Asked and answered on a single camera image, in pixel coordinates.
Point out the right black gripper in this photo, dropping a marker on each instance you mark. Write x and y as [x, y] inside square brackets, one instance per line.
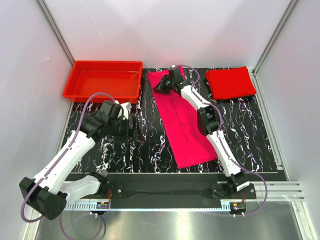
[163, 85]

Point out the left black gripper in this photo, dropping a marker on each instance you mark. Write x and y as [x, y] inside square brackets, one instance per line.
[130, 128]

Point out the pink t shirt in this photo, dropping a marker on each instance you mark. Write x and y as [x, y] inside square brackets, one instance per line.
[180, 122]

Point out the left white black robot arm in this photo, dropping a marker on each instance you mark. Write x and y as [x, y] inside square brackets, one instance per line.
[47, 193]

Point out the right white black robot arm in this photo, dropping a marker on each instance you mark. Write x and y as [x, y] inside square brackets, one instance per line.
[209, 124]

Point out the red plastic bin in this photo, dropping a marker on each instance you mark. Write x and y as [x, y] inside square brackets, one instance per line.
[119, 79]

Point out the folded red t shirt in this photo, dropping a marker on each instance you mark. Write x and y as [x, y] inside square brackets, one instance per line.
[230, 83]

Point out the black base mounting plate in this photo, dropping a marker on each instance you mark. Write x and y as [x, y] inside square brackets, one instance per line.
[170, 191]

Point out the black marble pattern mat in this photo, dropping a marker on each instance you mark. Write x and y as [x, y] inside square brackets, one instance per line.
[243, 126]

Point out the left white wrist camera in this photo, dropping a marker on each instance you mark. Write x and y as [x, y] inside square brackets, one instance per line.
[125, 110]

